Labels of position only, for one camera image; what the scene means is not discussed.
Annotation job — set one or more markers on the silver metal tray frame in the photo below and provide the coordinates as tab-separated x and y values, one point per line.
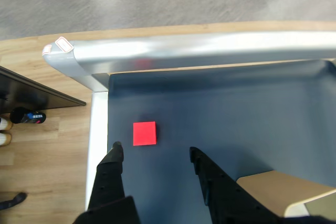
183	48

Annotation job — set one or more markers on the black bottle with label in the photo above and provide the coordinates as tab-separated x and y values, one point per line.
26	116

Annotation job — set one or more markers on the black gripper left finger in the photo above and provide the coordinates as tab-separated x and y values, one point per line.
109	182

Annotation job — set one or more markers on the beige square box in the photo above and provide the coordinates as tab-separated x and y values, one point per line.
275	190

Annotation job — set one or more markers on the white and tan round object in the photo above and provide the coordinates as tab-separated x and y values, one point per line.
4	139
5	124

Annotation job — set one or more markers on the dark grey tray mat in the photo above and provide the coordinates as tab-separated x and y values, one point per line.
223	108

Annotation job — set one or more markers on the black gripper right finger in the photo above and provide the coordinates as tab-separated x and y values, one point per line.
225	200

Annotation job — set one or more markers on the black curved floor object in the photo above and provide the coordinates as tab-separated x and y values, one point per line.
14	200

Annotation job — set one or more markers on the black furniture panel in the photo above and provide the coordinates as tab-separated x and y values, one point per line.
31	93

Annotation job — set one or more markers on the red cube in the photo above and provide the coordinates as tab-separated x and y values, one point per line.
144	133

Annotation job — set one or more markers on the red-bordered white sticker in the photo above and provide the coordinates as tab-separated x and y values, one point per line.
47	50
64	44

